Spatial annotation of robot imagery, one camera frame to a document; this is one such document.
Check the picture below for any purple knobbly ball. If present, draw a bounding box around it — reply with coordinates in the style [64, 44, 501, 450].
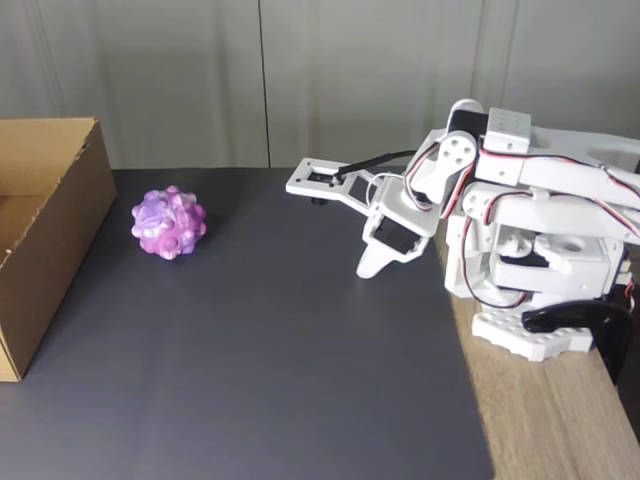
[130, 185, 208, 262]

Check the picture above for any black table clamp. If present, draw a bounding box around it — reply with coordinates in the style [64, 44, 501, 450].
[521, 299, 634, 386]

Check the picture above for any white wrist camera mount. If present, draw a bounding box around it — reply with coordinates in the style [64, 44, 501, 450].
[285, 157, 384, 214]

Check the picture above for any brown cardboard box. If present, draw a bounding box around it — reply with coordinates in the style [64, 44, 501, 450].
[0, 117, 118, 384]

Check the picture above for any dark grey table mat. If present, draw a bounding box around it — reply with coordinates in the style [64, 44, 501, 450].
[0, 167, 496, 480]

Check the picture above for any white panelled cabinet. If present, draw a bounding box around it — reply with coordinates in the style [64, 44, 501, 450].
[0, 0, 640, 171]

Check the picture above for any black camera cable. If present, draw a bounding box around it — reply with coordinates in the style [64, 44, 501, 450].
[332, 148, 419, 184]

